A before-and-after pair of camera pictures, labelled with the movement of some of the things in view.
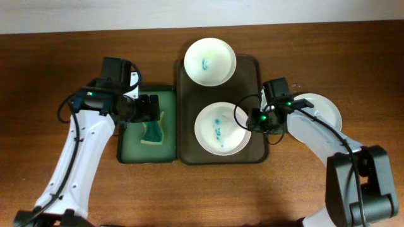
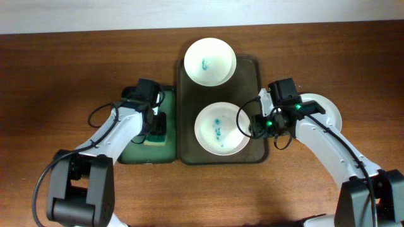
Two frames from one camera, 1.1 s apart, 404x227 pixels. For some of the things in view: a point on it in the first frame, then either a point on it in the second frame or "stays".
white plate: (323, 109) stays
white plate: (218, 130) stays
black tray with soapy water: (130, 148) stays
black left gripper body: (141, 109) to (160, 127)
